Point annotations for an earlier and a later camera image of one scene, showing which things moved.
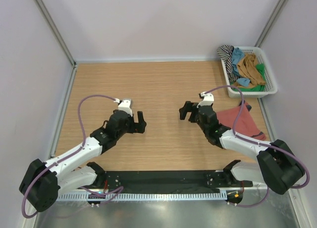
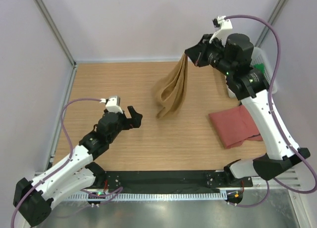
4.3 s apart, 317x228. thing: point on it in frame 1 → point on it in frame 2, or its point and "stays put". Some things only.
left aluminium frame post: x=56 y=31 stays put
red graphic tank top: x=245 y=124 stays put
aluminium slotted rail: x=144 y=196 stays put
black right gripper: x=188 y=106 → x=195 y=53
